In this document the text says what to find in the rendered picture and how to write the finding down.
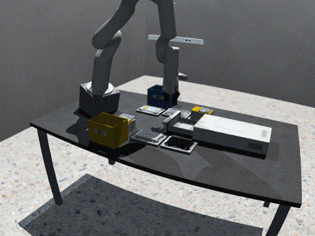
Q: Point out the olive-brown open bin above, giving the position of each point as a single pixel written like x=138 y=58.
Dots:
x=108 y=130

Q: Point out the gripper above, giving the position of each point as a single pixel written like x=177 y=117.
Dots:
x=170 y=85

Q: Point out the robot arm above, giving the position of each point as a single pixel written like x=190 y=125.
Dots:
x=108 y=38

